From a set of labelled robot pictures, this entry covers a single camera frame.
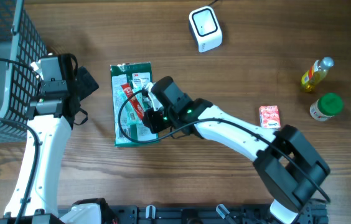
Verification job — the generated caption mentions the mint green wipes pack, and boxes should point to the mint green wipes pack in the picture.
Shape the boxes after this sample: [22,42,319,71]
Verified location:
[118,87,146,125]

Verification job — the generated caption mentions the red Nescafe stick sachet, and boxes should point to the red Nescafe stick sachet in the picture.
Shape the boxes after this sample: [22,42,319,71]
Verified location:
[121,83,144,120]

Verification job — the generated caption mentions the green 3M sponge package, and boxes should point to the green 3M sponge package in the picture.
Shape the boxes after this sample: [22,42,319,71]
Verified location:
[110,62,158,147]

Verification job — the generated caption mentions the red tissue pack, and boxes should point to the red tissue pack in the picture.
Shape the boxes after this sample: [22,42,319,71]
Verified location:
[259,105,281,129]

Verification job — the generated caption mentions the yellow oil bottle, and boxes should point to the yellow oil bottle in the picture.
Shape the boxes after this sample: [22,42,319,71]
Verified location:
[301,57,334,93]

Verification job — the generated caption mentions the green lid white jar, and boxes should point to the green lid white jar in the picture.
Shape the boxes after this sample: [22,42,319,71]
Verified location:
[309,93,344,121]

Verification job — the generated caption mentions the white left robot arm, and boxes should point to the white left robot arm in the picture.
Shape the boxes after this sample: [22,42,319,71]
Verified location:
[4,54,98,218]

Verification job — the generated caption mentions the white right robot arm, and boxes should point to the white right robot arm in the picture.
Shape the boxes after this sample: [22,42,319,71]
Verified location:
[143,98,330,223]

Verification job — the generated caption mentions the white barcode scanner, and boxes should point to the white barcode scanner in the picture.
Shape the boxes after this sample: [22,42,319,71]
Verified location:
[189,6,223,53]

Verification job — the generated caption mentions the black wire basket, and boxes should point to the black wire basket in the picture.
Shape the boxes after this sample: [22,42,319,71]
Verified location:
[0,0,47,142]

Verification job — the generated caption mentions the black mounting rail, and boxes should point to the black mounting rail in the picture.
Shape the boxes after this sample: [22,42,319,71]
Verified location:
[0,197,329,224]

